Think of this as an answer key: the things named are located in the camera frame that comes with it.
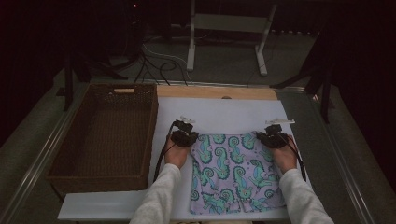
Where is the brown wicker basket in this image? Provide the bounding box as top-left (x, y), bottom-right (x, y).
top-left (46, 82), bottom-right (159, 199)

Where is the black tripod stand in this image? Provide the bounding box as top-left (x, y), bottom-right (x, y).
top-left (270, 31), bottom-right (334, 125)
top-left (55, 46), bottom-right (129, 112)

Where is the person's left hand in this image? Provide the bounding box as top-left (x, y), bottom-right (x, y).
top-left (163, 136), bottom-right (192, 171)

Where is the white foam board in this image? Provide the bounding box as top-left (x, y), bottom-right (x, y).
top-left (57, 96), bottom-right (312, 221)

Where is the dark equipment tower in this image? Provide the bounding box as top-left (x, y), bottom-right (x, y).
top-left (122, 0), bottom-right (148, 59)

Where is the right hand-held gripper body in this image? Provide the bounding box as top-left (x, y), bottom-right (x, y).
top-left (264, 118), bottom-right (296, 149)

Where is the seahorse print baby garment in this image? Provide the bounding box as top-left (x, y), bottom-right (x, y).
top-left (189, 132), bottom-right (288, 216)

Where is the person's right hand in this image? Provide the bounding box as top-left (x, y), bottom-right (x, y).
top-left (269, 134), bottom-right (299, 175)

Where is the white floor cable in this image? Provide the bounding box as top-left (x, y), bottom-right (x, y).
top-left (142, 43), bottom-right (194, 82)

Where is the black floor cable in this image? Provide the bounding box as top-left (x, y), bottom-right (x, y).
top-left (134, 50), bottom-right (190, 87)

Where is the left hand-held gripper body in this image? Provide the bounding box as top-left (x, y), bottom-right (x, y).
top-left (170, 115), bottom-right (196, 148)

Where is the white metal stand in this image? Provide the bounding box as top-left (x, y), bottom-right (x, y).
top-left (186, 0), bottom-right (278, 77)

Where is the light wooden board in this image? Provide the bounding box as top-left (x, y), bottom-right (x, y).
top-left (156, 85), bottom-right (278, 101)

